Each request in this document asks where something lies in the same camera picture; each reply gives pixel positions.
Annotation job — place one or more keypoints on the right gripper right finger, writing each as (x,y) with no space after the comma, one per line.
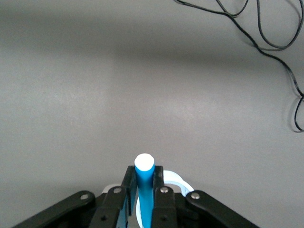
(166,209)

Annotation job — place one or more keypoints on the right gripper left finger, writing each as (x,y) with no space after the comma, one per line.
(111,209)

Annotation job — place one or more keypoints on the blue marker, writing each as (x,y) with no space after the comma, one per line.
(145,187)

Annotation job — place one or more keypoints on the light blue plastic cup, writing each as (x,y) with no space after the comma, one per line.
(176,179)

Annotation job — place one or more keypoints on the dark grey table cloth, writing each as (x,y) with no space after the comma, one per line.
(118,95)

